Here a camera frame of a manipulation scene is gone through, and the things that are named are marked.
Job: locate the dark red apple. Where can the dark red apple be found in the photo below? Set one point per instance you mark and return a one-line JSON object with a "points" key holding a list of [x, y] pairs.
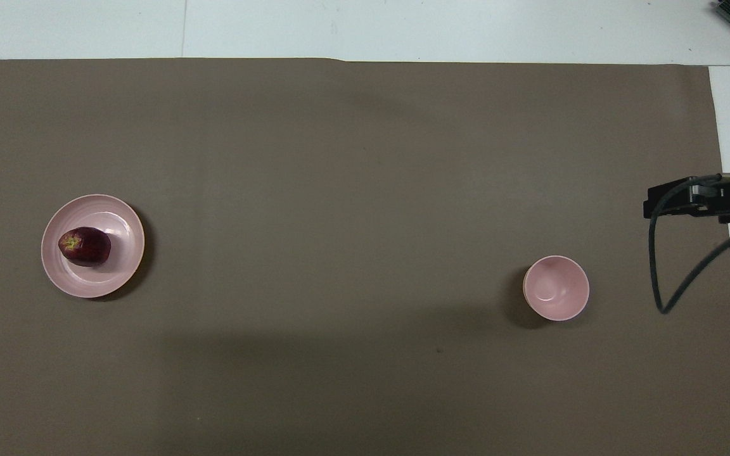
{"points": [[86, 247]]}

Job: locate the pink bowl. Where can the pink bowl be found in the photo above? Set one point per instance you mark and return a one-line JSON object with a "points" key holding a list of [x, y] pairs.
{"points": [[556, 288]]}

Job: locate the pink plate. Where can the pink plate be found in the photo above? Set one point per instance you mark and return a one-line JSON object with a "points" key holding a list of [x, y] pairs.
{"points": [[121, 253]]}

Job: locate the brown table mat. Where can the brown table mat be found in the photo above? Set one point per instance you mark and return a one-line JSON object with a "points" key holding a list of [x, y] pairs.
{"points": [[352, 190]]}

